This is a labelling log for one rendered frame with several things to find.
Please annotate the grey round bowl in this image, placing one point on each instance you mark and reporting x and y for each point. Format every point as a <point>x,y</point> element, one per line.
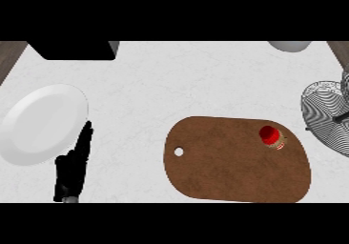
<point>288,45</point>

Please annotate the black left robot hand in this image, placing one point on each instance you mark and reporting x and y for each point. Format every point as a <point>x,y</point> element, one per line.
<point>74,162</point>

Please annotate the black box appliance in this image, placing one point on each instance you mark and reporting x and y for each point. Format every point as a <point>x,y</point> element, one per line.
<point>74,50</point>

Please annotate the brown wooden cutting board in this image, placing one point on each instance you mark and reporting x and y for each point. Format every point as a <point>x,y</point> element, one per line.
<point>233,165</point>

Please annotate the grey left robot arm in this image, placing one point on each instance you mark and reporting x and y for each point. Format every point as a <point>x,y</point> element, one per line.
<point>69,199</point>

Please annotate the white oval plate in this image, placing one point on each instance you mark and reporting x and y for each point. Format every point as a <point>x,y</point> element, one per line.
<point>41,124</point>

